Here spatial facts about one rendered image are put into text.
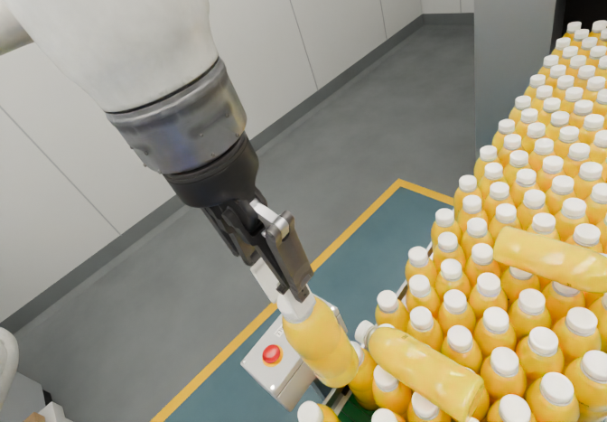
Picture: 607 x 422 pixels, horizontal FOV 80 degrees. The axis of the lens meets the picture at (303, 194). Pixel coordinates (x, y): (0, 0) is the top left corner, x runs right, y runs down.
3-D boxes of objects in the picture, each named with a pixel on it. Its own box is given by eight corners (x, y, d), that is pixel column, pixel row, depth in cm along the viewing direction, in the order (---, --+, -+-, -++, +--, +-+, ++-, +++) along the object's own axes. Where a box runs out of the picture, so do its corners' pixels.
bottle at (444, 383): (460, 436, 51) (353, 360, 63) (478, 409, 56) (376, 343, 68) (471, 393, 49) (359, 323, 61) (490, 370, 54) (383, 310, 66)
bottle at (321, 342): (319, 394, 54) (271, 340, 42) (312, 349, 60) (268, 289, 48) (364, 382, 53) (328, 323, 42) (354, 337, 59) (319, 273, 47)
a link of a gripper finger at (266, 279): (253, 271, 40) (248, 268, 41) (275, 304, 45) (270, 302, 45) (271, 252, 42) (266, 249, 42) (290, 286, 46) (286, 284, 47)
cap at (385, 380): (371, 384, 63) (369, 380, 62) (379, 363, 65) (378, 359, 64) (393, 394, 61) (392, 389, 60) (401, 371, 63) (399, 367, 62)
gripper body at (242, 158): (139, 162, 30) (193, 234, 36) (191, 186, 25) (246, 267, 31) (205, 113, 34) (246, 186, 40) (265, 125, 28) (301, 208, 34)
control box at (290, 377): (258, 383, 78) (238, 362, 72) (315, 310, 87) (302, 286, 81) (290, 413, 72) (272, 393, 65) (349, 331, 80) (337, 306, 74)
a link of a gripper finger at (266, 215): (237, 176, 32) (271, 181, 28) (266, 219, 35) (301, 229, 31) (217, 193, 31) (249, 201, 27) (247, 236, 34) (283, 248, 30)
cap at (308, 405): (311, 436, 60) (308, 432, 59) (295, 417, 63) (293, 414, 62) (327, 415, 61) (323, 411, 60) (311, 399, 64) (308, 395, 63)
